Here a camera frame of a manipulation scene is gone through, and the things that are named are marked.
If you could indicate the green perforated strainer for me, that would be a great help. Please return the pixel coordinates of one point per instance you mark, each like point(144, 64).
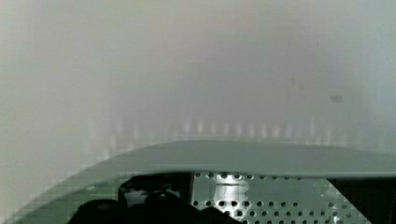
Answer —
point(254, 183)

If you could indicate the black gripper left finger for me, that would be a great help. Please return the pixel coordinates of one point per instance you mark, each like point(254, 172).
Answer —
point(151, 199)

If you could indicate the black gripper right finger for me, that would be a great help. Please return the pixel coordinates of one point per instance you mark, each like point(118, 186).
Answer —
point(373, 197)

